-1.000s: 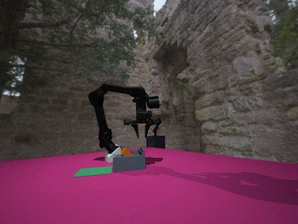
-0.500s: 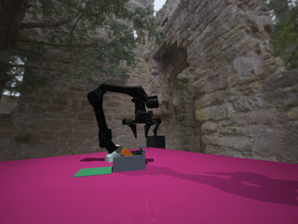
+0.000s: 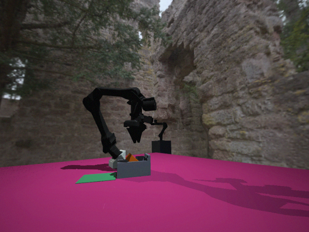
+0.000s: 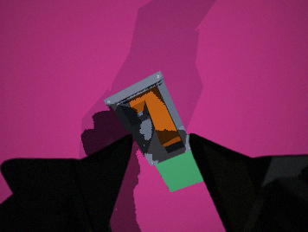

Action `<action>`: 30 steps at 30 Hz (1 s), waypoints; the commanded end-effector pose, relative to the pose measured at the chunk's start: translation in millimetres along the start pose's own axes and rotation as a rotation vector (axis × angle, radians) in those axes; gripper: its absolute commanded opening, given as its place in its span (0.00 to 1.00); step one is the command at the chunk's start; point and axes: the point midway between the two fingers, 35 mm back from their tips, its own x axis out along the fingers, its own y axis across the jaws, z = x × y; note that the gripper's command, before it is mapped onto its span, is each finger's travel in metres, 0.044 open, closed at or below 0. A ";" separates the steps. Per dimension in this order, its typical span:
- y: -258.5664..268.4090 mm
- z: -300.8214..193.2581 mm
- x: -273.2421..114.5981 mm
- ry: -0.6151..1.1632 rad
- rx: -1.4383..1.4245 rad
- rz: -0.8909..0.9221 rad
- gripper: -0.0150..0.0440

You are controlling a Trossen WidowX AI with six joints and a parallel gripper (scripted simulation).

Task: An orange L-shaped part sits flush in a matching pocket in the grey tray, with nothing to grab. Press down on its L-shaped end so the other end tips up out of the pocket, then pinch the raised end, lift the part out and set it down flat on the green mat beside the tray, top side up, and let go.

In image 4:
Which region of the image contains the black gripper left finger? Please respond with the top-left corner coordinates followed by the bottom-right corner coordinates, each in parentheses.
top-left (0, 134), bottom-right (133, 232)

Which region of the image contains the orange l-shaped part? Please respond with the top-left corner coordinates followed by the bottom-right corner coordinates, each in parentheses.
top-left (129, 86), bottom-right (181, 147)

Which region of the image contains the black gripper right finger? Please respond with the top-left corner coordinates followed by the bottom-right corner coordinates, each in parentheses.
top-left (189, 133), bottom-right (308, 232)

